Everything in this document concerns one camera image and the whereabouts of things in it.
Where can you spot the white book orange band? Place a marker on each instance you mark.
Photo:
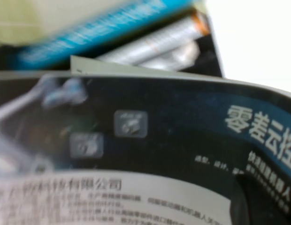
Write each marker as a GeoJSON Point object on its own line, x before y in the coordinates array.
{"type": "Point", "coordinates": [159, 39]}

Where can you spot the robotics magazine with portrait cover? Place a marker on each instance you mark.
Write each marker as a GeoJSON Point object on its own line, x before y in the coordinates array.
{"type": "Point", "coordinates": [159, 117]}

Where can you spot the blue spine hardcover book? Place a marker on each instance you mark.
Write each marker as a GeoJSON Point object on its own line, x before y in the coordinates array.
{"type": "Point", "coordinates": [89, 39]}

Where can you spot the white paper booklet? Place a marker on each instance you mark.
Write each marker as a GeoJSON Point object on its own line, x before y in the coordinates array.
{"type": "Point", "coordinates": [94, 65]}

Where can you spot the white spine book black logo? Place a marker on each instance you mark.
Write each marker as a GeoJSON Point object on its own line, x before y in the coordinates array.
{"type": "Point", "coordinates": [180, 54]}

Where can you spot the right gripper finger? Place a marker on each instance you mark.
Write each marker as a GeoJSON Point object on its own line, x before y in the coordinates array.
{"type": "Point", "coordinates": [241, 211]}

